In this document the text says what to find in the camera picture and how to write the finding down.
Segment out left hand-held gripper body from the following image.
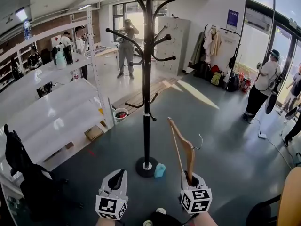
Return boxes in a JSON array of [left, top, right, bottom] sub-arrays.
[[95, 186, 129, 221]]

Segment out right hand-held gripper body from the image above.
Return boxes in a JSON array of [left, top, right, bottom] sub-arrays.
[[179, 184, 213, 215]]

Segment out wooden clothes hanger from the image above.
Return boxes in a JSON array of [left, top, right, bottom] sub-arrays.
[[167, 117, 204, 186]]

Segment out black metal coat rack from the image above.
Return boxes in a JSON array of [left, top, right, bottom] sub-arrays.
[[105, 0, 188, 178]]

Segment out person's right forearm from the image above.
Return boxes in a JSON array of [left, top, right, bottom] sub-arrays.
[[194, 211, 219, 226]]

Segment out person's left forearm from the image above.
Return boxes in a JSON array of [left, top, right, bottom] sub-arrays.
[[95, 216, 119, 226]]

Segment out olive green coat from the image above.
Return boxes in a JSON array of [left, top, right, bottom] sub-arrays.
[[190, 31, 206, 65]]

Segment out light blue plastic jug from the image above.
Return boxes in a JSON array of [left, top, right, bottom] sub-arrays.
[[154, 163, 166, 179]]

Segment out person's black trousers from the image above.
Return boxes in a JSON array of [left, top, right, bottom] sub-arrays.
[[150, 211, 191, 226]]

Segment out flat cardboard box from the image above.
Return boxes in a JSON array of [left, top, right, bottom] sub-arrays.
[[84, 125, 104, 142]]

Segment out white bucket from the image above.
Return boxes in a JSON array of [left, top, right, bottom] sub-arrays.
[[113, 107, 129, 123]]

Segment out black office chair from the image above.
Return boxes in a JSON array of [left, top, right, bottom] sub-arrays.
[[3, 123, 83, 222]]

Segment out white metal shelving unit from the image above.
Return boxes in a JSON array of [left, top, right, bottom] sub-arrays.
[[0, 6, 116, 172]]

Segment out yellow and black backpack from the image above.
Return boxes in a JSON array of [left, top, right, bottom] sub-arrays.
[[210, 70, 225, 87]]

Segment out black oval bag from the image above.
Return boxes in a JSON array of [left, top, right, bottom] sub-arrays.
[[264, 90, 278, 115]]

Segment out light wooden table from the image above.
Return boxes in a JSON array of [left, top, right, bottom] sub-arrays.
[[93, 46, 120, 71]]

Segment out mint green bottle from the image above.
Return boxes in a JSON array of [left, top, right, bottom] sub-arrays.
[[55, 50, 67, 70]]

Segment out black tall bottle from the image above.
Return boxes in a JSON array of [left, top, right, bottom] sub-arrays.
[[63, 45, 74, 66]]

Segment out grey metal locker cabinet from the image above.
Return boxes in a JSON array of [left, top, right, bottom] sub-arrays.
[[154, 16, 191, 77]]

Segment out white hanging garment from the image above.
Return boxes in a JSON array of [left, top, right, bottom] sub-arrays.
[[203, 27, 214, 64]]

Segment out beige hanging jacket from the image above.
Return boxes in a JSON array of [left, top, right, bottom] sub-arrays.
[[209, 29, 222, 57]]

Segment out clear water bottle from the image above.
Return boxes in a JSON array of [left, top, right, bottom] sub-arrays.
[[23, 20, 32, 40]]

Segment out thin grey curved pole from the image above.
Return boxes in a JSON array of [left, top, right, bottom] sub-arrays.
[[265, 0, 277, 67]]

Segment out ceiling light panel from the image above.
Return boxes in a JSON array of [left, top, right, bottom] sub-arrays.
[[15, 8, 29, 23]]

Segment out white floor cable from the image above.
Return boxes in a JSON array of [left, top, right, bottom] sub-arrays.
[[252, 118, 295, 170]]

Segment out yellow chair with black frame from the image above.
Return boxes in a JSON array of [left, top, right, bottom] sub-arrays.
[[245, 166, 301, 226]]

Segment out black garment rail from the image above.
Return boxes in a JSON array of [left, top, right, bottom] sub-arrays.
[[203, 24, 242, 92]]

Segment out purple wall poster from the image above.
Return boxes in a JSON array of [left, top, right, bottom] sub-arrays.
[[226, 9, 240, 28]]

